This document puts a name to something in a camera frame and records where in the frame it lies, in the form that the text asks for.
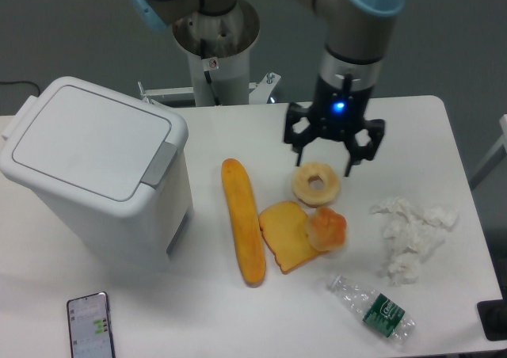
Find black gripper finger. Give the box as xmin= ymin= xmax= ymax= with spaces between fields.
xmin=283 ymin=102 xmax=316 ymax=166
xmin=344 ymin=119 xmax=386 ymax=177

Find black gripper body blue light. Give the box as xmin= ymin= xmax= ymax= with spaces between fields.
xmin=311 ymin=77 xmax=375 ymax=143

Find long orange baguette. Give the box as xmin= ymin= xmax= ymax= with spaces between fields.
xmin=221 ymin=158 xmax=266 ymax=287

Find white plastic trash can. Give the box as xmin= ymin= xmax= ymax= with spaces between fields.
xmin=1 ymin=77 xmax=193 ymax=272

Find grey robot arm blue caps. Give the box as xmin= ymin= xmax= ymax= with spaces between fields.
xmin=131 ymin=0 xmax=405 ymax=166

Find round knotted bread roll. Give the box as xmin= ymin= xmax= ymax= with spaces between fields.
xmin=305 ymin=207 xmax=347 ymax=252

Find crumpled white tissue paper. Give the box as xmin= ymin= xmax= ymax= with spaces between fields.
xmin=371 ymin=196 xmax=459 ymax=287

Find orange toast slice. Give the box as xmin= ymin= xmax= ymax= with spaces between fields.
xmin=259 ymin=201 xmax=322 ymax=274

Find clear plastic water bottle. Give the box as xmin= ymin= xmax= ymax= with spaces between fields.
xmin=326 ymin=275 xmax=416 ymax=345

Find black device table edge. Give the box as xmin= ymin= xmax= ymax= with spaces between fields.
xmin=477 ymin=299 xmax=506 ymax=341

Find black smartphone lit screen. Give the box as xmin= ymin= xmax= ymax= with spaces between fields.
xmin=67 ymin=291 xmax=116 ymax=358

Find glazed ring donut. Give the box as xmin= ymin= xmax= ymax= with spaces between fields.
xmin=291 ymin=162 xmax=341 ymax=208

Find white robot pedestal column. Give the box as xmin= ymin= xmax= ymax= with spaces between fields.
xmin=172 ymin=0 xmax=260 ymax=92

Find black cable on floor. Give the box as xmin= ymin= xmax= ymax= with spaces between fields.
xmin=0 ymin=80 xmax=41 ymax=97

